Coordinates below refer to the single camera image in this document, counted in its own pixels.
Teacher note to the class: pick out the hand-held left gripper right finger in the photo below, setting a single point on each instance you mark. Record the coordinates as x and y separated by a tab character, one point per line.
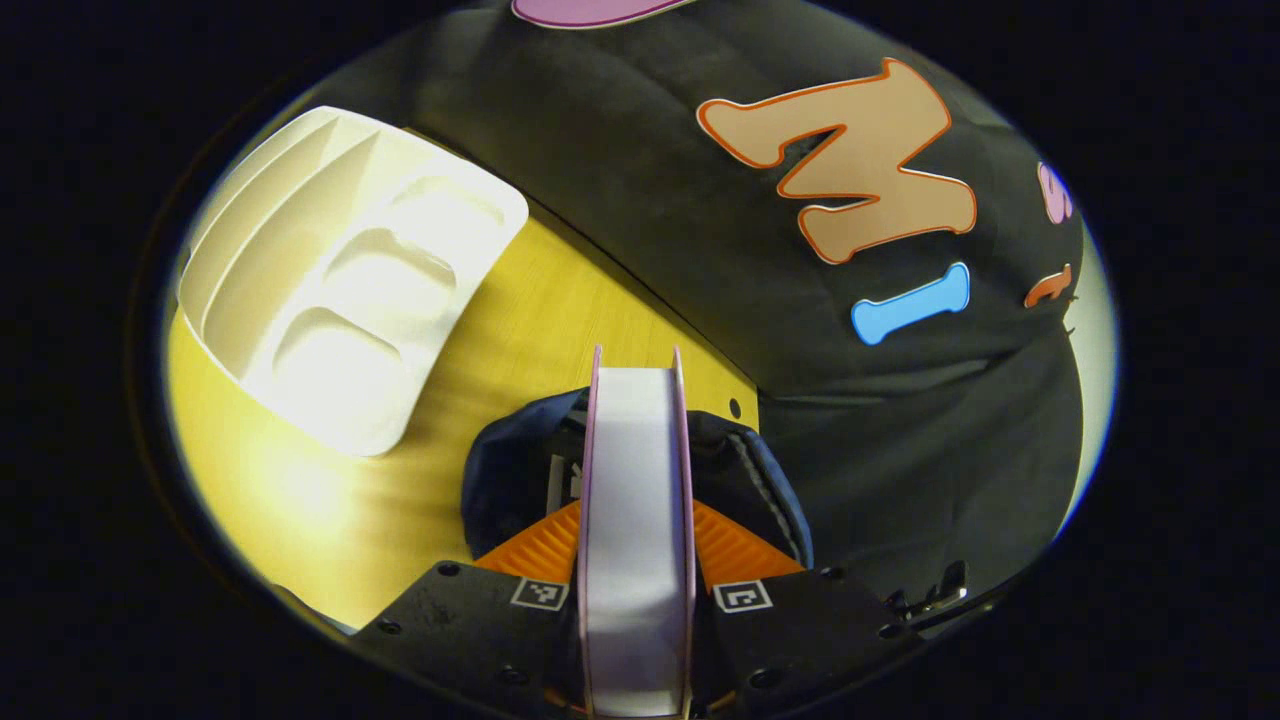
800	640

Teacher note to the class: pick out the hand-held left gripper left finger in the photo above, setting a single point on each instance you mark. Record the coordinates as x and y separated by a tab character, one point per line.
470	630

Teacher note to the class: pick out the blue schoolbag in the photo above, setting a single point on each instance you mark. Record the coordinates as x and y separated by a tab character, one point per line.
510	470

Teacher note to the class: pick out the pink cover book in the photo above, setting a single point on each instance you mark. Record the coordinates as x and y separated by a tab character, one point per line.
635	520

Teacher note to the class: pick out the white bookshelf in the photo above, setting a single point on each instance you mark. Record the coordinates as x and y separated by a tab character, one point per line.
350	270

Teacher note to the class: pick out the black backdrop cloth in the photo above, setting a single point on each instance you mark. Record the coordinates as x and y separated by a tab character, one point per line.
650	220

